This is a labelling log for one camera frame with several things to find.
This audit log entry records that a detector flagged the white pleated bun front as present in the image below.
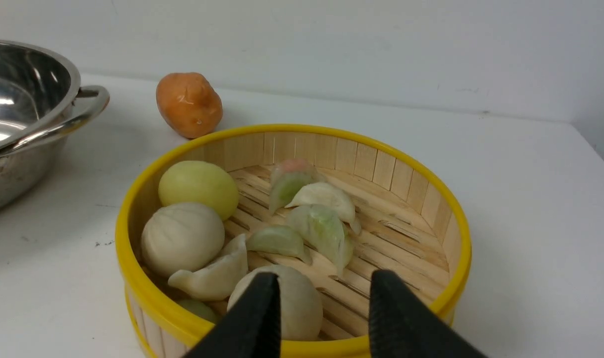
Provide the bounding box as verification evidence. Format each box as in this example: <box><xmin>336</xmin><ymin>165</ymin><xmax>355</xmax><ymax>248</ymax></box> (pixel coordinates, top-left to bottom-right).
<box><xmin>227</xmin><ymin>265</ymin><xmax>324</xmax><ymax>341</ymax></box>

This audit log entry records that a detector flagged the pale green dumpling small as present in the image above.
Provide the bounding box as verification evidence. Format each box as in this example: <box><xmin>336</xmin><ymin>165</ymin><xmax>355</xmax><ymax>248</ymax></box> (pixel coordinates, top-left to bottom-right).
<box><xmin>246</xmin><ymin>225</ymin><xmax>312</xmax><ymax>265</ymax></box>

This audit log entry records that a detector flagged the green dumpling at rim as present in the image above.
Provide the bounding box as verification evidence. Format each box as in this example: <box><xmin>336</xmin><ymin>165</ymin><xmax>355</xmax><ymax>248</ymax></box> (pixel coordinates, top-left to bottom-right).
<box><xmin>177</xmin><ymin>298</ymin><xmax>219</xmax><ymax>324</ymax></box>

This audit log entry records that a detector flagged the white dumpling back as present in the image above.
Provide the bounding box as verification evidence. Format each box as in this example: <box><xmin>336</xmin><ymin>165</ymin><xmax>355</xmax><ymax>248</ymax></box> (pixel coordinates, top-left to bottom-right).
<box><xmin>285</xmin><ymin>182</ymin><xmax>362</xmax><ymax>235</ymax></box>

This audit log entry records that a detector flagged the pink green dumpling back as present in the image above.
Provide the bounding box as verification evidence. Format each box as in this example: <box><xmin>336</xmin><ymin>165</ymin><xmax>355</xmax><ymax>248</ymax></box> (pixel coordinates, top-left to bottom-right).
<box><xmin>269</xmin><ymin>158</ymin><xmax>326</xmax><ymax>215</ymax></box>

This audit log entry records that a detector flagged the white pleated bun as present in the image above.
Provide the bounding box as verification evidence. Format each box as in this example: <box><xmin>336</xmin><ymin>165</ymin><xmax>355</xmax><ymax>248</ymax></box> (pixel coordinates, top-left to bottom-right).
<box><xmin>140</xmin><ymin>202</ymin><xmax>225</xmax><ymax>278</ymax></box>
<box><xmin>227</xmin><ymin>265</ymin><xmax>324</xmax><ymax>341</ymax></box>

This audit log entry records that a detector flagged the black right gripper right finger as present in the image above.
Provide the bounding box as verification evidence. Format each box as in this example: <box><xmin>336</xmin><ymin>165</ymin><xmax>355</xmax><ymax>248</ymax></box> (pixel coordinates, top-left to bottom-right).
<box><xmin>368</xmin><ymin>269</ymin><xmax>486</xmax><ymax>358</ymax></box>

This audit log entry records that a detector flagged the green dumpling centre large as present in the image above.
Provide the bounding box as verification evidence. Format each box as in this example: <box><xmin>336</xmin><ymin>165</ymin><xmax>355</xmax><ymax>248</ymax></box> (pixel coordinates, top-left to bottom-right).
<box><xmin>285</xmin><ymin>204</ymin><xmax>355</xmax><ymax>278</ymax></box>

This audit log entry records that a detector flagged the white dumpling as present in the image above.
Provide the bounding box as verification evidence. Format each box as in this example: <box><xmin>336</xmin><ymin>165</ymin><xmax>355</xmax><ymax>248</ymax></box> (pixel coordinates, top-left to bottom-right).
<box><xmin>168</xmin><ymin>233</ymin><xmax>248</xmax><ymax>302</ymax></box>
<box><xmin>285</xmin><ymin>182</ymin><xmax>362</xmax><ymax>235</ymax></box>

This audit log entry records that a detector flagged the white dumpling front left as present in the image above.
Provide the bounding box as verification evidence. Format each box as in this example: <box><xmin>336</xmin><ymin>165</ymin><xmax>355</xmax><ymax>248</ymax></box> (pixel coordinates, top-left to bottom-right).
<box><xmin>168</xmin><ymin>233</ymin><xmax>248</xmax><ymax>302</ymax></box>

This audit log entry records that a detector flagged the brown potato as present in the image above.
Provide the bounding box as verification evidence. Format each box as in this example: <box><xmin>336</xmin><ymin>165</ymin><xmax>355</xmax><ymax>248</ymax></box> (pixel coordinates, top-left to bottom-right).
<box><xmin>156</xmin><ymin>72</ymin><xmax>224</xmax><ymax>140</ymax></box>

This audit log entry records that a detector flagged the stainless steel pot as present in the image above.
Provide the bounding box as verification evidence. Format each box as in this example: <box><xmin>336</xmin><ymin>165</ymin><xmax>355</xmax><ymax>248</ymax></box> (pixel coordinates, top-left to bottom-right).
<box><xmin>0</xmin><ymin>39</ymin><xmax>109</xmax><ymax>209</ymax></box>

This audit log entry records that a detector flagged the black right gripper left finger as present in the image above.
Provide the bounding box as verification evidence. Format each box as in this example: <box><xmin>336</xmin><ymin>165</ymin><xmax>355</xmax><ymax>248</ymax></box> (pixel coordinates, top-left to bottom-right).
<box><xmin>184</xmin><ymin>272</ymin><xmax>282</xmax><ymax>358</ymax></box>

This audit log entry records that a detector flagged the yellow rimmed bamboo steamer basket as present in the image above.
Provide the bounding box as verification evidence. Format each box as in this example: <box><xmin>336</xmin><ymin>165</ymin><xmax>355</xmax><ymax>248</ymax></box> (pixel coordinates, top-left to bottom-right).
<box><xmin>115</xmin><ymin>124</ymin><xmax>471</xmax><ymax>358</ymax></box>

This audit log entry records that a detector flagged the yellow-green round bun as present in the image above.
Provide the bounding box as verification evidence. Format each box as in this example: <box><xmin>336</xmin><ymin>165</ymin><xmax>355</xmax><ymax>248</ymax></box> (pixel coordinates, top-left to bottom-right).
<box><xmin>157</xmin><ymin>160</ymin><xmax>240</xmax><ymax>221</ymax></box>

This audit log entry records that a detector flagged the white pleated bun left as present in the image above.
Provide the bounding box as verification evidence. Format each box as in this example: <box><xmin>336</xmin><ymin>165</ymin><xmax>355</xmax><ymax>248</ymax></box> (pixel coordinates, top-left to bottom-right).
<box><xmin>140</xmin><ymin>202</ymin><xmax>225</xmax><ymax>278</ymax></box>

